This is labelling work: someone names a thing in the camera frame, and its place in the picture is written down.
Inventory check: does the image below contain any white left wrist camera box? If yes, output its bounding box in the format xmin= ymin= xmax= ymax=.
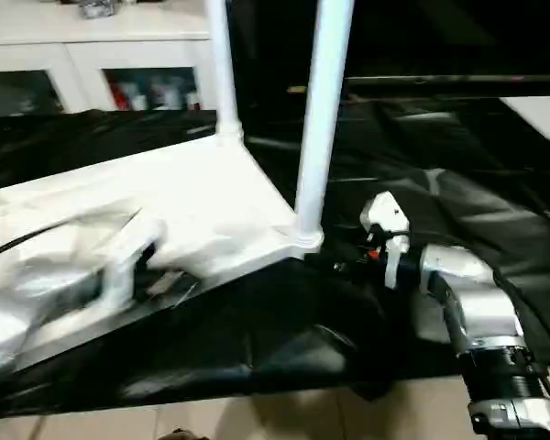
xmin=96 ymin=209 xmax=171 ymax=313

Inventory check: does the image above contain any white plastic table top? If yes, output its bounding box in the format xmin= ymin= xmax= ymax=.
xmin=0 ymin=136 xmax=325 ymax=372

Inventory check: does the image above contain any white sideboard with glass doors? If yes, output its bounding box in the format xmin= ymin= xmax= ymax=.
xmin=0 ymin=0 xmax=223 ymax=116

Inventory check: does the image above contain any black work mat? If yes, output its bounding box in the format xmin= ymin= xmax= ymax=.
xmin=0 ymin=96 xmax=550 ymax=423

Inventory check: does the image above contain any clear glass ornament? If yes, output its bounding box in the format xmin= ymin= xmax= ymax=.
xmin=81 ymin=0 xmax=120 ymax=17

